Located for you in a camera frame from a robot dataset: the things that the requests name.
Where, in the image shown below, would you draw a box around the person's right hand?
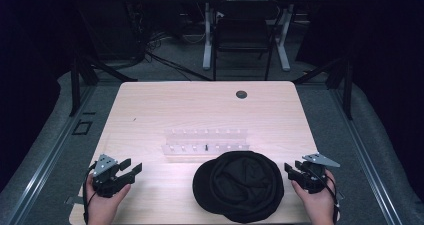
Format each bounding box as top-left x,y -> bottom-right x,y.
291,169 -> 337,219

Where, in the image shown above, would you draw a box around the person's left hand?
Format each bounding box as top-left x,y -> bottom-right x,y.
85,174 -> 132,221

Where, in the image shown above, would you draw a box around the black chair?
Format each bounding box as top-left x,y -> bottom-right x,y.
212,0 -> 282,82

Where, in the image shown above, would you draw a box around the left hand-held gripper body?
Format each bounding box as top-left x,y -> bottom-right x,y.
91,153 -> 131,199

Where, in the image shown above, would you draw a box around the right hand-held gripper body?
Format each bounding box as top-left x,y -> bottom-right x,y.
299,152 -> 341,195

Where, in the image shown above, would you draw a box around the clear acrylic rack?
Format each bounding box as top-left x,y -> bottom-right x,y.
161,127 -> 251,158

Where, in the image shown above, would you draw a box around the black floor cables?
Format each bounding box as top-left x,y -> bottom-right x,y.
126,4 -> 214,83

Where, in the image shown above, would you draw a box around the black metal stand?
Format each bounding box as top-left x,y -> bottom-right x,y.
68,49 -> 138,117
292,49 -> 355,121

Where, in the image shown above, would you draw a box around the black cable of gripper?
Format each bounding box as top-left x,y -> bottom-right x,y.
309,171 -> 340,225
82,164 -> 98,225

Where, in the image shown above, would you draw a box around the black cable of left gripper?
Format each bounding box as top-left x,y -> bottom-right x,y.
82,164 -> 98,225

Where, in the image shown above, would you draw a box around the black fabric cap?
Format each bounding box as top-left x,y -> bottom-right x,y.
192,150 -> 285,224

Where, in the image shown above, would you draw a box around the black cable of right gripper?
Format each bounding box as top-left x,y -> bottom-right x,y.
309,171 -> 340,225

